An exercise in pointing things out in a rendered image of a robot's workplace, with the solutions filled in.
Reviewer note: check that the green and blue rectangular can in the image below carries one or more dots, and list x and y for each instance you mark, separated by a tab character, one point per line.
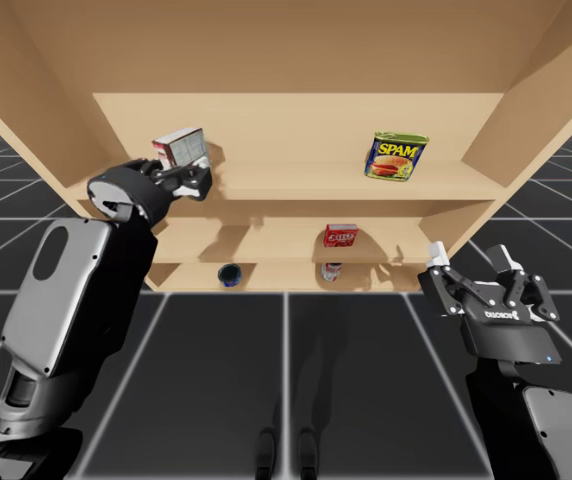
396	156

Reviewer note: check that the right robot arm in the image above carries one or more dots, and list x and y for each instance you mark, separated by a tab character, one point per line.
541	425

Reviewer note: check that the red and white can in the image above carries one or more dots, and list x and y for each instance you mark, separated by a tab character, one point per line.
331	272

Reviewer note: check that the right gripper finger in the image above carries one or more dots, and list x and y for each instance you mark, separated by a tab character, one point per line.
446	282
521	285

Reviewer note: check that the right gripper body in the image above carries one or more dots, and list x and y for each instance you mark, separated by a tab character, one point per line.
508	332

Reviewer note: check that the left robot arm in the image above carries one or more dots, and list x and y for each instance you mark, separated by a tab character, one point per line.
66	300

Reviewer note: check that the blue flat can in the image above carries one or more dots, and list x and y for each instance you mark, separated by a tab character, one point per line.
230	275

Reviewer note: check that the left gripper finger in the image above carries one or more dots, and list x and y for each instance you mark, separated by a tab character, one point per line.
186	180

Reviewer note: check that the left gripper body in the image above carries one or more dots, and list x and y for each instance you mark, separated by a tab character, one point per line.
126	192

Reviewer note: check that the red and white carton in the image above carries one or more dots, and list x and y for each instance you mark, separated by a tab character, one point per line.
181	146

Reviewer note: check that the pale wooden shelf unit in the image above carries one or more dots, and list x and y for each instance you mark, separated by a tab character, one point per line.
296	65

